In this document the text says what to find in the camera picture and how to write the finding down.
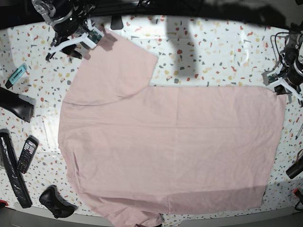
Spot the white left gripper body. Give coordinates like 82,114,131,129
262,68,303,101

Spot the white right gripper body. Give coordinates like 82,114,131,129
48,20,104,56

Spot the pink T-shirt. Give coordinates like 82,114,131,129
58,30,286,227

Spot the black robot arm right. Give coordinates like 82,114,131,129
32,0,104,61

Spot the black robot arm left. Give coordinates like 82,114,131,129
262,32,303,106

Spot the black clip on edge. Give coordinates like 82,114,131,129
110,15,124,30

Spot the teal highlighter marker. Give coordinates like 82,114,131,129
5,63,27,89

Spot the black handheld device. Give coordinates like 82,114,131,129
0,87,36,123

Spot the black cylinder tool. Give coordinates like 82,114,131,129
286,162,303,179

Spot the black remote control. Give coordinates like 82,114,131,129
17,135,39,174

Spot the long black bar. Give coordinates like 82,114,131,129
0,129,32,209

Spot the black game controller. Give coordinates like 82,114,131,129
39,185,76,218

